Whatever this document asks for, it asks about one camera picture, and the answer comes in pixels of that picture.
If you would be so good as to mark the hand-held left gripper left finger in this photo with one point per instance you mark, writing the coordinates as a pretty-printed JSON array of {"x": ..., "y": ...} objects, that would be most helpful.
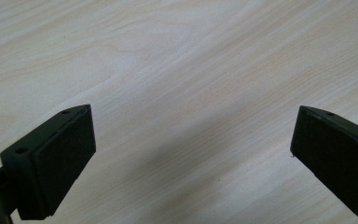
[{"x": 52, "y": 161}]

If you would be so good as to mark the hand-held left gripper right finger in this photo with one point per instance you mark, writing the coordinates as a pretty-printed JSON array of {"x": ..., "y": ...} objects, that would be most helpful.
[{"x": 338, "y": 155}]

